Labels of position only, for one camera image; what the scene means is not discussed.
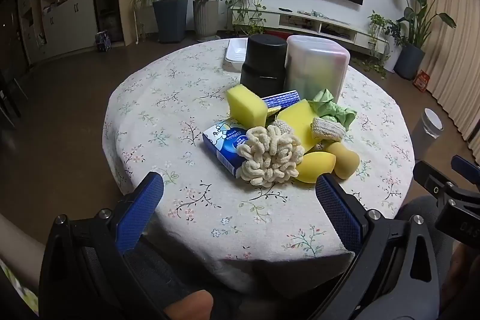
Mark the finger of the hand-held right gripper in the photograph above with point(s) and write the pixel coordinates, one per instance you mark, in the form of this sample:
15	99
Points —
467	166
431	175

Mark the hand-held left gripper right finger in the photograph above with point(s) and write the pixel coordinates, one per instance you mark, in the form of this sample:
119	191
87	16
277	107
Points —
337	211

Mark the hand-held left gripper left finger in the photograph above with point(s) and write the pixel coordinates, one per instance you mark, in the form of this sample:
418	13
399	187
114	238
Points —
140	211

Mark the yellow teardrop makeup sponge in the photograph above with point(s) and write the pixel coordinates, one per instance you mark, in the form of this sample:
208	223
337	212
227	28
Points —
311	168

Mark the yellow gourd makeup sponge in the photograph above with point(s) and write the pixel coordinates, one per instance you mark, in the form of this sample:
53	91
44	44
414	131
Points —
345	158

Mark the beige knitted scrubber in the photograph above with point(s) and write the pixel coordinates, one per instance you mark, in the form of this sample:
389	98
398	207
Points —
328	129
280	125

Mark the cream chenille loop scrubber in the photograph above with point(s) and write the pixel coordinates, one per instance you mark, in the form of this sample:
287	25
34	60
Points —
270	155

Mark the blue tissue pack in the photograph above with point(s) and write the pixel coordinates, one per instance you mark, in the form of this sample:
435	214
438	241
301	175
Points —
225	149

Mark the yellow block sponge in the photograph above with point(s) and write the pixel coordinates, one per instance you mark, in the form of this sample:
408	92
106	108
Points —
243	104

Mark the white plastic tray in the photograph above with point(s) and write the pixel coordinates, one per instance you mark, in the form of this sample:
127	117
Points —
234	54

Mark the grey trash can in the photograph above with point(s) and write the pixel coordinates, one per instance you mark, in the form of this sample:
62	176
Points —
425	132

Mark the floral tablecloth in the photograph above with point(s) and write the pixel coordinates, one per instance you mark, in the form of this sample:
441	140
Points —
187	192

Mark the red box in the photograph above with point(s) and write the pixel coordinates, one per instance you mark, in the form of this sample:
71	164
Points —
422	82

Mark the green cloth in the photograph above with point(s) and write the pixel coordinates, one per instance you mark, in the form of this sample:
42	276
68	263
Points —
333	110

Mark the yellow flat sponge cloth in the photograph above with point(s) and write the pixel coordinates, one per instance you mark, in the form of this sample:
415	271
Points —
296	117

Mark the dark round planter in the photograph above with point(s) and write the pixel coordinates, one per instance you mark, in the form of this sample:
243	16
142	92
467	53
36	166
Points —
409	61

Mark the blue scrub sponge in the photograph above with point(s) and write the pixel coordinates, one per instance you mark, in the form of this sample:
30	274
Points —
281	100

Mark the beige curtain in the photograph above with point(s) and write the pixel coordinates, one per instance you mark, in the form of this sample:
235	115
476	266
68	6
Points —
453	42

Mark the translucent lidded container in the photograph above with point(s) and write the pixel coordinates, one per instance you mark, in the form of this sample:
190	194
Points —
315	69

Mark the small-leaf vine plant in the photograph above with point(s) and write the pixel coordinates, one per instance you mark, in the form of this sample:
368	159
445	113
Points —
377	27

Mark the large-leaf plant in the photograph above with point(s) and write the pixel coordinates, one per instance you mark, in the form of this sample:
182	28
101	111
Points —
416	12

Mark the black cylindrical container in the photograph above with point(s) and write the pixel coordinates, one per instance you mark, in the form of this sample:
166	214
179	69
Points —
262	65

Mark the blue bag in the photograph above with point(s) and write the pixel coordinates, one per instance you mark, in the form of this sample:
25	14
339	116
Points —
104	42

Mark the white television cabinet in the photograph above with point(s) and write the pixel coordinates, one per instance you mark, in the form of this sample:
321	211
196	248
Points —
337	27

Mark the dark blue square planter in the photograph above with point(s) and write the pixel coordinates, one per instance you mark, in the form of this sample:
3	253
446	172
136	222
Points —
170	20

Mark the white ribbed planter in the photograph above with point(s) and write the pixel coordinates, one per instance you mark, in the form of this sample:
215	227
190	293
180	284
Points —
205	20

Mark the white wall cabinet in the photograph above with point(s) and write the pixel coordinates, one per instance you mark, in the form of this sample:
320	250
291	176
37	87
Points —
67	12

